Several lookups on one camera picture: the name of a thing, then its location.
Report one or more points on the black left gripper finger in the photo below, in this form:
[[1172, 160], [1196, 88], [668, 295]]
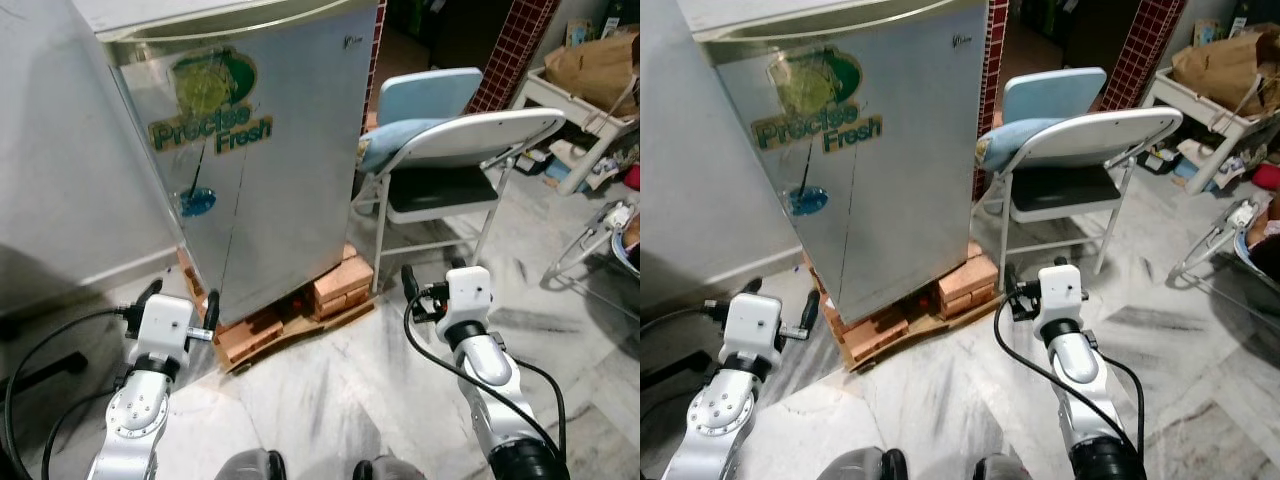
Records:
[[148, 292], [810, 312], [212, 310], [748, 290]]

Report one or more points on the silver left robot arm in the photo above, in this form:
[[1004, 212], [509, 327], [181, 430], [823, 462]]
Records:
[[725, 415], [140, 412]]

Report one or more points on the silver fridge door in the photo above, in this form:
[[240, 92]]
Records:
[[910, 220], [310, 220]]

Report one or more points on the silver mini fridge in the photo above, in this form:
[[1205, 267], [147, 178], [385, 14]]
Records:
[[900, 200], [300, 200]]

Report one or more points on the orange brick stack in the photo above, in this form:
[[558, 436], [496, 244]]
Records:
[[968, 285], [875, 340], [250, 340], [342, 285]]

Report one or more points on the wooden base board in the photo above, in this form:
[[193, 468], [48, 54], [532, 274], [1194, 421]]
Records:
[[300, 335], [925, 335]]

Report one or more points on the blue cushion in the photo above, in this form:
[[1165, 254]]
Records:
[[395, 142], [1015, 142]]

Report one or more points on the grey robot left leg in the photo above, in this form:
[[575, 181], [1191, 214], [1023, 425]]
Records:
[[250, 467], [860, 466]]

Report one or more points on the light blue plastic board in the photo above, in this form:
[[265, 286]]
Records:
[[1055, 95], [430, 95]]

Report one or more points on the white shelf table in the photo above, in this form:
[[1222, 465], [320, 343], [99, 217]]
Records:
[[560, 105], [1190, 105]]

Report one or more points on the brown paper bag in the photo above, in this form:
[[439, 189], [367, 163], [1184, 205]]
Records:
[[595, 70], [1225, 70]]

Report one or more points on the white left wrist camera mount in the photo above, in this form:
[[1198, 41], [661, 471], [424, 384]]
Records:
[[162, 325], [752, 328]]

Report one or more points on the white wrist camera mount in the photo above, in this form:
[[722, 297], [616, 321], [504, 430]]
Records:
[[752, 328], [1062, 298], [162, 325], [468, 298]]

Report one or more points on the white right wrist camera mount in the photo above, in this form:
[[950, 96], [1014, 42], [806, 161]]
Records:
[[1062, 298], [468, 298]]

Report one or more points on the white frame baby bouncer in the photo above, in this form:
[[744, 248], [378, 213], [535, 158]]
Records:
[[1215, 240], [590, 235]]

